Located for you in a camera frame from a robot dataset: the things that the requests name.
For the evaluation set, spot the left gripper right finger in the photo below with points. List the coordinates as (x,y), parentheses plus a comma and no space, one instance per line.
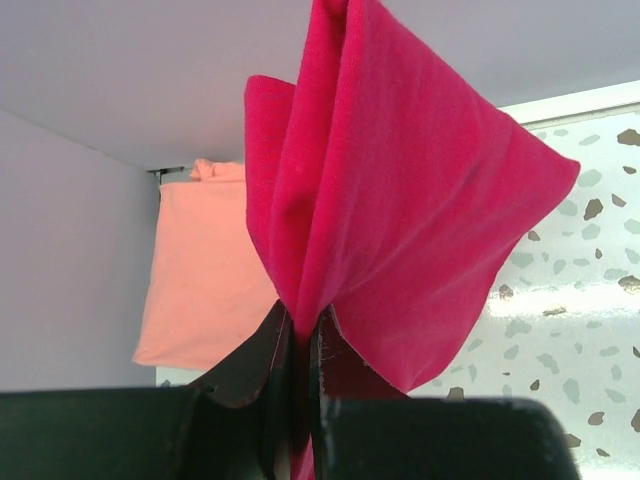
(364,428)

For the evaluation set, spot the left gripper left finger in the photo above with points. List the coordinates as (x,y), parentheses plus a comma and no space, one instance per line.
(229,423)

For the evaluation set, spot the crimson red t-shirt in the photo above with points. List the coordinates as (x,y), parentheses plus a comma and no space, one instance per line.
(381,184)

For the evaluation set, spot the folded peach t-shirt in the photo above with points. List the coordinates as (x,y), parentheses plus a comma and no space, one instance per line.
(208,290)

